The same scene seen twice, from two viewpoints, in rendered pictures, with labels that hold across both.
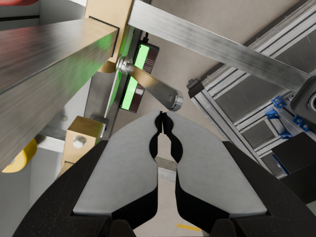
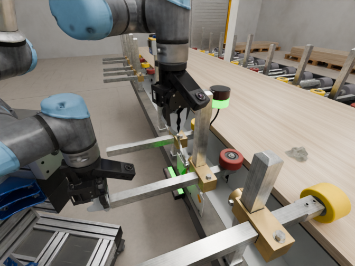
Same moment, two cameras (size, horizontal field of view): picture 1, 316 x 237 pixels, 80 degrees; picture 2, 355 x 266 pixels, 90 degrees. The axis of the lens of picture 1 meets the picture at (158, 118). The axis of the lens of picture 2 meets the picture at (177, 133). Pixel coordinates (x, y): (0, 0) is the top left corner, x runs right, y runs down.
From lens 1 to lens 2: 0.44 m
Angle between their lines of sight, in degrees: 37
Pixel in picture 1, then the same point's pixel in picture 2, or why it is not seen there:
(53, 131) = (190, 137)
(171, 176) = (137, 143)
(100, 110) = not seen: hidden behind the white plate
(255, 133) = (38, 241)
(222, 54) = (158, 183)
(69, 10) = (218, 192)
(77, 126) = (185, 141)
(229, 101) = (83, 248)
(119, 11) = (199, 170)
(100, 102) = not seen: hidden behind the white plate
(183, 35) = (176, 179)
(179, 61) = (141, 256)
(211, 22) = not seen: outside the picture
